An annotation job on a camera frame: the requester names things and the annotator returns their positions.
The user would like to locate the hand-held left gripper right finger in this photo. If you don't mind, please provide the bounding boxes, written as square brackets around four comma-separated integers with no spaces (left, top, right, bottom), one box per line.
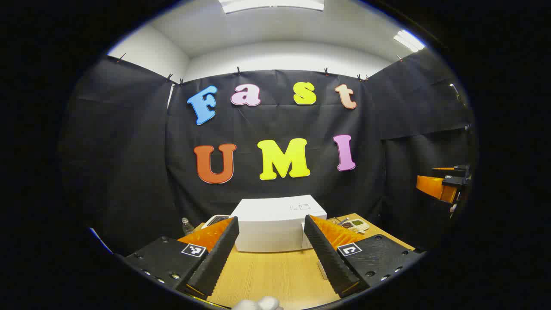
[303,214,424,298]

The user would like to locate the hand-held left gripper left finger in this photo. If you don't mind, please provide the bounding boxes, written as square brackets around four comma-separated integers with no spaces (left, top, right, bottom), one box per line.
[122,216,240,298]

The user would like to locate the white microwave oven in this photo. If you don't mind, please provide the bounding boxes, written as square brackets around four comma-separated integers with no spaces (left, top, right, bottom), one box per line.
[229,197,328,253]

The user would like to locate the white toaster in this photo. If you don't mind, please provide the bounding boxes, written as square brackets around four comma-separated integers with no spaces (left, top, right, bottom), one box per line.
[201,214,232,229]

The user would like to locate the white divided dish of beans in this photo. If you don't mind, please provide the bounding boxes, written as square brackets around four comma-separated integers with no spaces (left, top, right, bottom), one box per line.
[340,218,370,234]

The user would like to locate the black backdrop cloth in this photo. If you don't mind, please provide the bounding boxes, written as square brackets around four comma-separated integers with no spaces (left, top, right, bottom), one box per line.
[58,47,478,257]

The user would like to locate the small ceiling light panel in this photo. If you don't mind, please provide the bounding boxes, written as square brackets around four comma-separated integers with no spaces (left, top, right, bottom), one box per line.
[393,29,427,53]

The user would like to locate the long ceiling light panel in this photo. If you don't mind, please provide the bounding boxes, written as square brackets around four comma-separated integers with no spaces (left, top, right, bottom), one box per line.
[218,0,325,14]

